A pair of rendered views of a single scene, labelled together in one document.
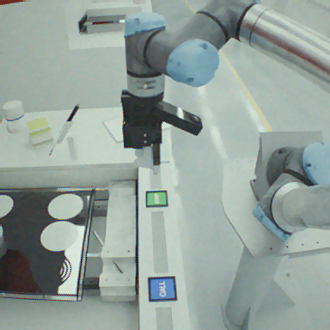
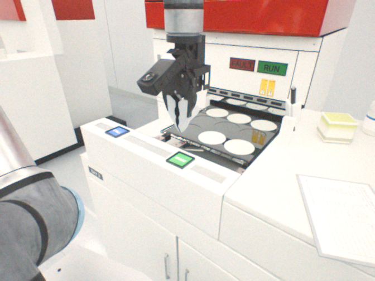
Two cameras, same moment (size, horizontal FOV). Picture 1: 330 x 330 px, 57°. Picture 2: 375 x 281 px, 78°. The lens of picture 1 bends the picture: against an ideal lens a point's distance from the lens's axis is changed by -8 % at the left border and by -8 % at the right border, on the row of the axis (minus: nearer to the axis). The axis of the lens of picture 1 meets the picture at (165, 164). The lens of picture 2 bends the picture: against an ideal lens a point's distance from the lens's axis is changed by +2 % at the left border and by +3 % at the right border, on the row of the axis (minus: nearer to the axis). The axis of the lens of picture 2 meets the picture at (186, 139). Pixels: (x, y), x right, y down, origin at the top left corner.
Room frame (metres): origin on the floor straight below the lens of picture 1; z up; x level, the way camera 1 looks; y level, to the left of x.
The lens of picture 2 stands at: (0.93, -0.33, 1.30)
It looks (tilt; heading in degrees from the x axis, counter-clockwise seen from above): 29 degrees down; 131
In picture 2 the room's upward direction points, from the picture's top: straight up
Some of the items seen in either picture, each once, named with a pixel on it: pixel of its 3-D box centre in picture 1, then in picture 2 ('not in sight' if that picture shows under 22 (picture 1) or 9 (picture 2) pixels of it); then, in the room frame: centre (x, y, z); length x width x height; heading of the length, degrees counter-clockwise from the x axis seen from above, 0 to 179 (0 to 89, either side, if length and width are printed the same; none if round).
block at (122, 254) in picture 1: (119, 254); (171, 151); (0.47, 0.11, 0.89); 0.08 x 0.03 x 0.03; 93
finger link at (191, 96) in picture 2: not in sight; (186, 97); (0.62, 0.02, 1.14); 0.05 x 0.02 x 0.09; 2
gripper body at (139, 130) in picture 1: (143, 117); (186, 65); (0.60, 0.05, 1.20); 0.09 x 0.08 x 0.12; 92
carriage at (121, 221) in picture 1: (120, 237); not in sight; (0.55, 0.12, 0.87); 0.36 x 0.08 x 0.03; 3
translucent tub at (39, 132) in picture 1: (39, 131); (335, 127); (0.86, 0.41, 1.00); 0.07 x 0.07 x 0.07; 30
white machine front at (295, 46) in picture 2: not in sight; (216, 77); (0.31, 0.59, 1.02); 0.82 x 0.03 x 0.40; 3
